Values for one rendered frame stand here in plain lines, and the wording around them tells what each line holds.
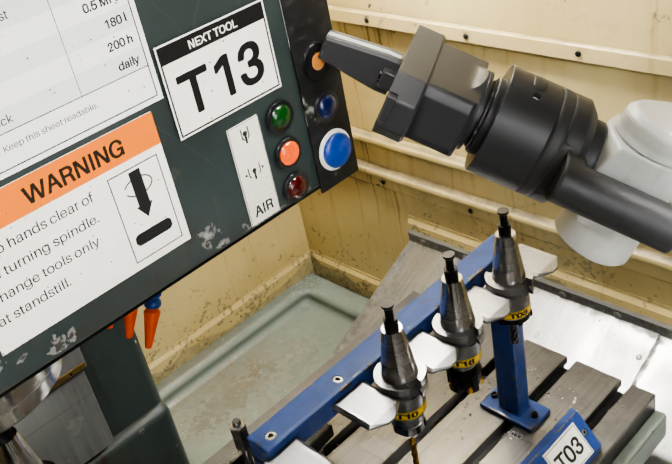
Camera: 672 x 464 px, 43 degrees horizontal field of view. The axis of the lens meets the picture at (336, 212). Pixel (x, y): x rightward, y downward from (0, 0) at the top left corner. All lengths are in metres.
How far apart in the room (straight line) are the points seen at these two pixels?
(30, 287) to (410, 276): 1.35
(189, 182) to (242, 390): 1.44
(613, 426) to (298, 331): 0.98
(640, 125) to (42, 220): 0.42
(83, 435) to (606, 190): 1.08
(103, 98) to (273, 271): 1.65
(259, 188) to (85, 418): 0.89
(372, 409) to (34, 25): 0.62
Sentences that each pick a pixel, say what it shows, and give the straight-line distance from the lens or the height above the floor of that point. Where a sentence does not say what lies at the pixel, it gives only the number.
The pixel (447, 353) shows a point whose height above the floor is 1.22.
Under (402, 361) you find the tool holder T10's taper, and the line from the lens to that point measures 1.01.
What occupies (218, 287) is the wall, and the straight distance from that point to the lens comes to 2.10.
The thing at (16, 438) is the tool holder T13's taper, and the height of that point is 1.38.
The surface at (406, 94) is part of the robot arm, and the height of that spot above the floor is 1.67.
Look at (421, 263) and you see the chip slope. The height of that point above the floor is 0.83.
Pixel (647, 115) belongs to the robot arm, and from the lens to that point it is 0.67.
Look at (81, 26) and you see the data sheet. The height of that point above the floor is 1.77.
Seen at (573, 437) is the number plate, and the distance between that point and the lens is 1.33.
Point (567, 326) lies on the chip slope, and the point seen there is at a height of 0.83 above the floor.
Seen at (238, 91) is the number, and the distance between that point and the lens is 0.65.
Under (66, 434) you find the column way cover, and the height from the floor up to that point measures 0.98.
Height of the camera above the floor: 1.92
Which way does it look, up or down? 31 degrees down
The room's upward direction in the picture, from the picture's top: 12 degrees counter-clockwise
